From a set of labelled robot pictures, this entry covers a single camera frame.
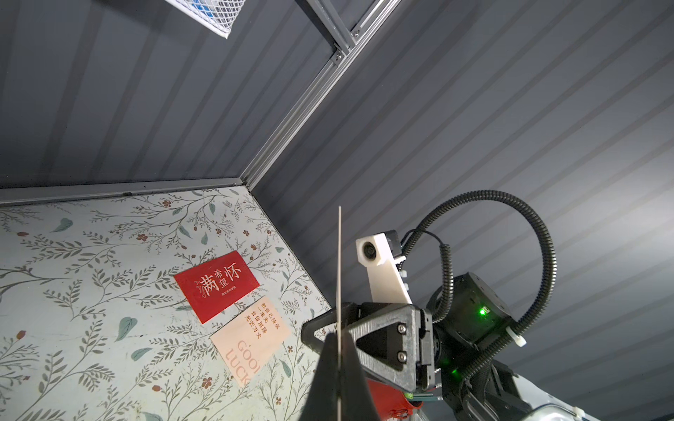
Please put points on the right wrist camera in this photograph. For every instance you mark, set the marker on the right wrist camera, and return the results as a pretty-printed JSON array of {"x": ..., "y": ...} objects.
[{"x": 380, "y": 254}]

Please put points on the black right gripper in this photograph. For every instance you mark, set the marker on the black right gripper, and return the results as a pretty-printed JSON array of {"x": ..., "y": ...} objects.
[{"x": 383, "y": 340}]

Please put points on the pink good luck postcard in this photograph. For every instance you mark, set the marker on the pink good luck postcard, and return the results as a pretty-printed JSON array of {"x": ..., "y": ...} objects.
[{"x": 248, "y": 342}]

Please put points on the red postcard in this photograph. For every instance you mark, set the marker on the red postcard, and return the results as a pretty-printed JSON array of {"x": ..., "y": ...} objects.
[{"x": 216, "y": 285}]

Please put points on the white wire mesh basket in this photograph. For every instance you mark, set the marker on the white wire mesh basket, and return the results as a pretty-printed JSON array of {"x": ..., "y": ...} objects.
[{"x": 218, "y": 16}]

